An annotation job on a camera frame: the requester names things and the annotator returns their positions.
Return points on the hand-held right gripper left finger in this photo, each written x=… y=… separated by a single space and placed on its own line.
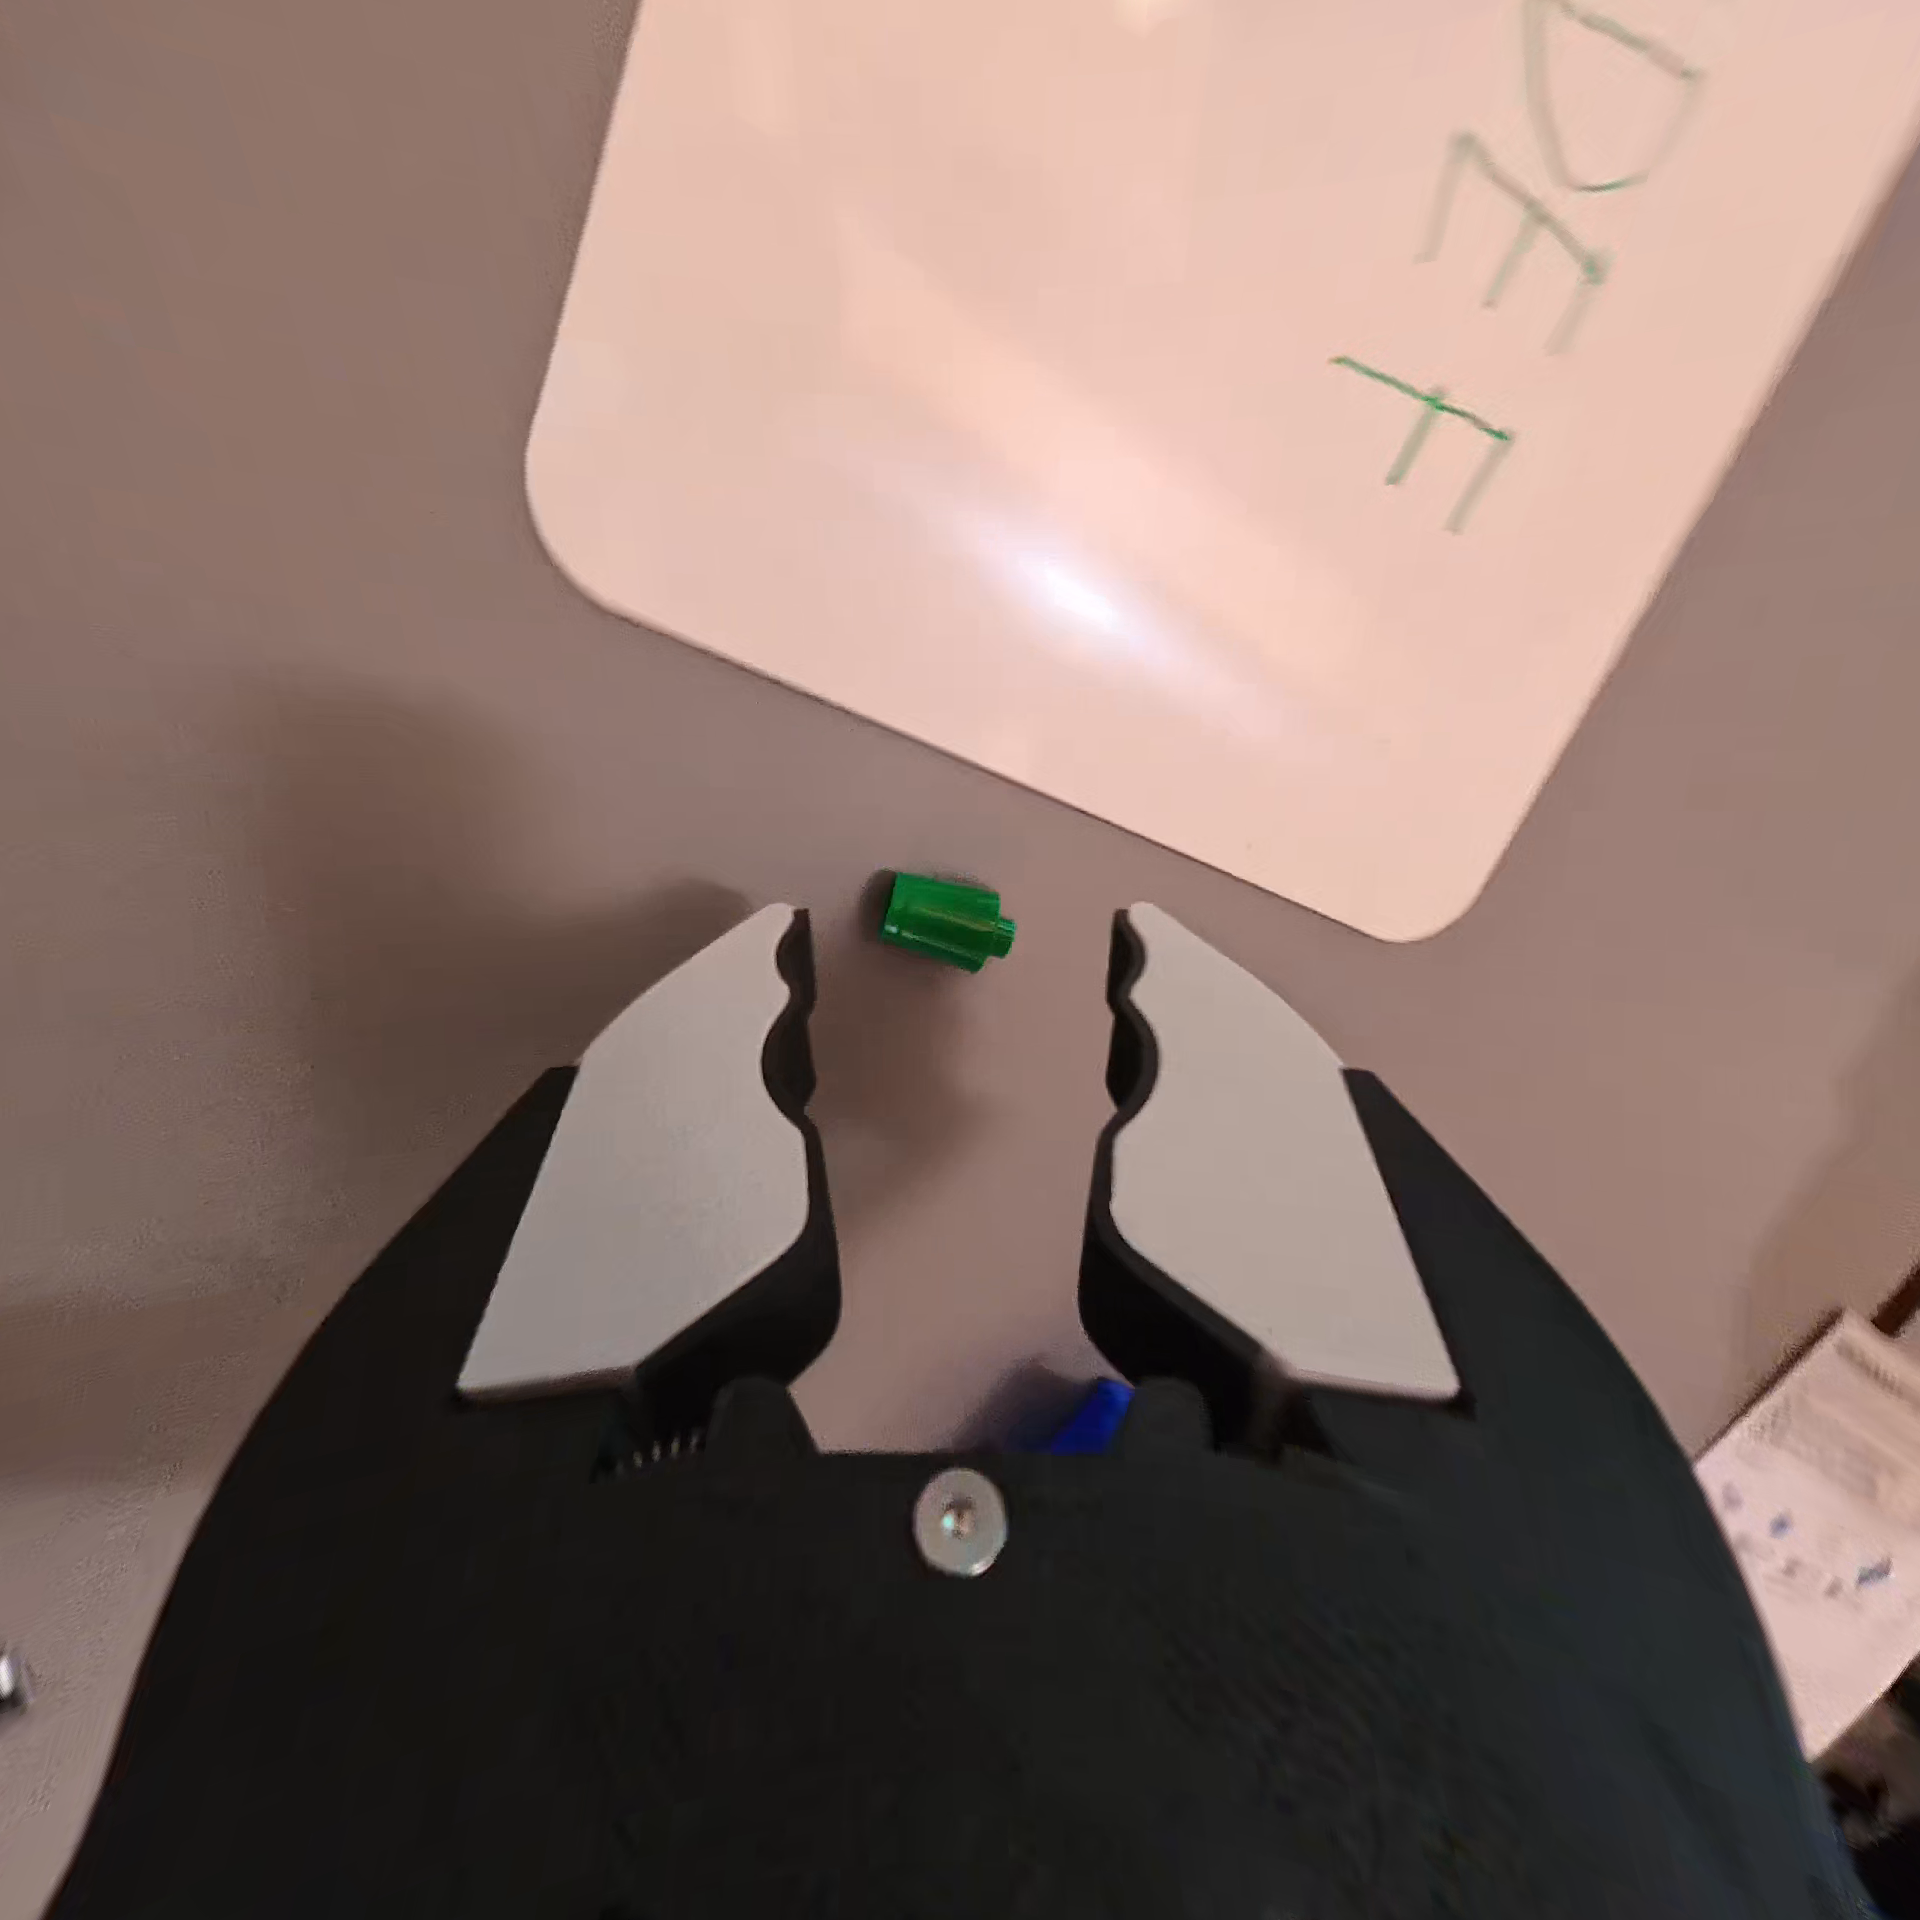
x=659 y=1184

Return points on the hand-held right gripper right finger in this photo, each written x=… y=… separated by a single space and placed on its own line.
x=1259 y=1201

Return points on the green marker cap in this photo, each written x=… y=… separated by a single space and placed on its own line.
x=936 y=918

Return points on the white whiteboard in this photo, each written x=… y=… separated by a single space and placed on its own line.
x=976 y=374

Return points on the printed instruction paper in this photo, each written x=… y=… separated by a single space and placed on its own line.
x=1814 y=1515

